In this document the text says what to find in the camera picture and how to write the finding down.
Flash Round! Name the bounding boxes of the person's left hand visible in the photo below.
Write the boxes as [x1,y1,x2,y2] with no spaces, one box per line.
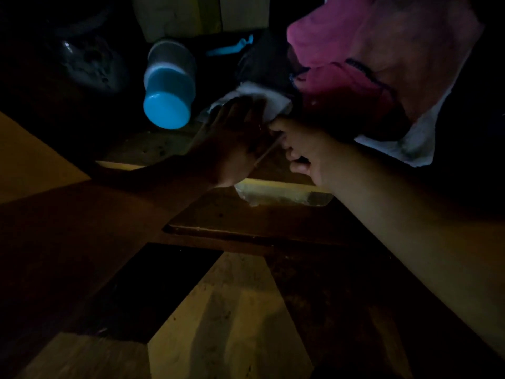
[189,96,274,188]

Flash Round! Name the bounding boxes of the person's right hand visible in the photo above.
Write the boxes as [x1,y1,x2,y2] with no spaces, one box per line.
[270,116,348,191]

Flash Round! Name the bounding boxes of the white cloth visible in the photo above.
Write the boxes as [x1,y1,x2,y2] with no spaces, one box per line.
[198,81,293,123]

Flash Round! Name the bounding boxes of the person's right forearm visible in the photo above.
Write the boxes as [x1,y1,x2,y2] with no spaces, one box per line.
[320,148,505,357]

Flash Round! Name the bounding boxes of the blue plastic clip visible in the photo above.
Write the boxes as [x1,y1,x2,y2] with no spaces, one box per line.
[205,34,254,57]

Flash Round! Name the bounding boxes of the clear plastic bag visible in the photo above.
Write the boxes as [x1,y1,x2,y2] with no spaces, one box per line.
[234,178,334,208]

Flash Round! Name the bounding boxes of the blue plastic container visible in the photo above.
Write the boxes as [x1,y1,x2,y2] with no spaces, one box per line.
[143,39,197,131]

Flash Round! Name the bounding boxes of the wooden board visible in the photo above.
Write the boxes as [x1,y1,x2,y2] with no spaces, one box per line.
[163,184,357,249]

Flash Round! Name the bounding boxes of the pink cloth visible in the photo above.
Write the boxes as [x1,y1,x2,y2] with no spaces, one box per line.
[286,0,485,128]

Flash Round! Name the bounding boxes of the cardboard box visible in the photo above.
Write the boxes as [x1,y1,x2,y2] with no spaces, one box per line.
[129,0,271,44]

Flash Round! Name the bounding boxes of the white fabric sheet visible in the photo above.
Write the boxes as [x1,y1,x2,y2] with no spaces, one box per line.
[354,55,470,168]

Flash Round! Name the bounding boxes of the dark metal pot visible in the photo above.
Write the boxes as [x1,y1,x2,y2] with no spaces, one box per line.
[49,33,129,96]

